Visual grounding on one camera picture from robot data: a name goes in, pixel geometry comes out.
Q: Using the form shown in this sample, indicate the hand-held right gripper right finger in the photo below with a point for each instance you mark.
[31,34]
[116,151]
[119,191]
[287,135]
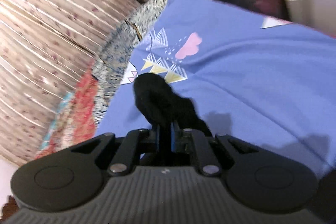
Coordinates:
[173,134]

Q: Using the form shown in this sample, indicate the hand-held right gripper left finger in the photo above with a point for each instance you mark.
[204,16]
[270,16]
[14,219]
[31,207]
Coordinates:
[157,134]

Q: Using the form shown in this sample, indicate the black pants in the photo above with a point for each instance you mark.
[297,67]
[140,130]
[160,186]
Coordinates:
[162,103]

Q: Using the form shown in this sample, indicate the blue printed bedsheet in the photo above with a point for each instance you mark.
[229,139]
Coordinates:
[249,82]

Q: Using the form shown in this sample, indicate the beige floral curtain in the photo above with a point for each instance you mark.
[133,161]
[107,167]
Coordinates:
[47,43]

